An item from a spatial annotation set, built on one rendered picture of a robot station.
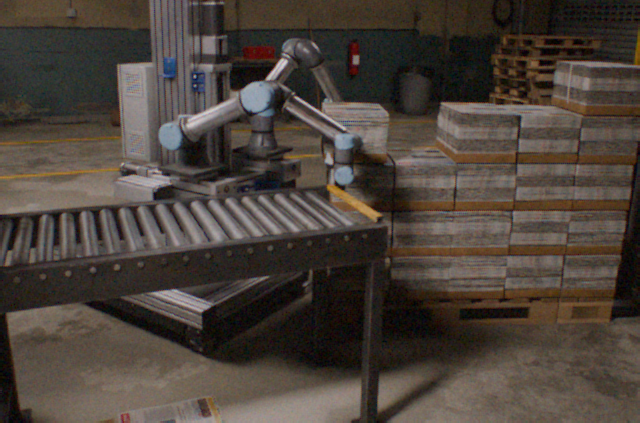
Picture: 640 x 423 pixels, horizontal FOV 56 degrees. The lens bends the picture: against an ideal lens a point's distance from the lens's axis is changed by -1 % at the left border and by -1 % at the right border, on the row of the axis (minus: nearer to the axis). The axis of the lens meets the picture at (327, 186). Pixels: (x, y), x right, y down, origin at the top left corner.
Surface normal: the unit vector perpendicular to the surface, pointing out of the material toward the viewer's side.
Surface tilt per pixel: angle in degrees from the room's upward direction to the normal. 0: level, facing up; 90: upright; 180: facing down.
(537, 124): 90
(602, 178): 90
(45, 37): 90
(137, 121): 90
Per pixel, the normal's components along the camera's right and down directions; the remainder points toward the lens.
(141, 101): -0.55, 0.21
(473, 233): 0.06, 0.27
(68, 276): 0.39, 0.25
